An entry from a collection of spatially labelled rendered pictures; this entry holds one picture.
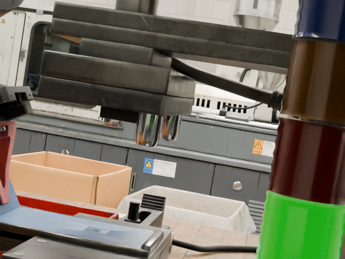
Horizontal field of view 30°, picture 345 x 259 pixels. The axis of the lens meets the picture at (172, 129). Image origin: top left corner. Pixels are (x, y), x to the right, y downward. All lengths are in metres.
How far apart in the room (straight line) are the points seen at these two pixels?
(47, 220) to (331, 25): 0.39
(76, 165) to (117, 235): 2.85
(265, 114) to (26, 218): 4.63
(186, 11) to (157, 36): 6.66
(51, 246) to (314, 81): 0.31
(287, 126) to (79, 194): 2.58
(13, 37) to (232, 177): 2.16
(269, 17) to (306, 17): 5.37
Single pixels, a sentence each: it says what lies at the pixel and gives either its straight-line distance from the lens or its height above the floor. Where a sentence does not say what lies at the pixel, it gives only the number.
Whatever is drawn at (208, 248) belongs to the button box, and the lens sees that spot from 0.96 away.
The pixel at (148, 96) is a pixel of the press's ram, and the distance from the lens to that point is 0.48.
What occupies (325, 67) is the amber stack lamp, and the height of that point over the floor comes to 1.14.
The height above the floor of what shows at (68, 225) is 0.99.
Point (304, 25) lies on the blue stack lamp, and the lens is 0.29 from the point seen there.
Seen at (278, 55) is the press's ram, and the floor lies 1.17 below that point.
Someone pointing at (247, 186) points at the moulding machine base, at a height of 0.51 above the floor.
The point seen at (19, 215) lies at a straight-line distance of 0.62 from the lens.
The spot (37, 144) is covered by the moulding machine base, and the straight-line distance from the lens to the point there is 5.45.
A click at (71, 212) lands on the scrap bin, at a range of 0.85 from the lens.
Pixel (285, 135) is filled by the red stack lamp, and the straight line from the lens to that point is 0.29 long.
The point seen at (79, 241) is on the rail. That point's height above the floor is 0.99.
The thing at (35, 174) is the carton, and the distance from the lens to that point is 2.92.
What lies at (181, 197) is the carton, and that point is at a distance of 3.34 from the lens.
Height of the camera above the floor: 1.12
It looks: 3 degrees down
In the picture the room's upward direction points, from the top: 9 degrees clockwise
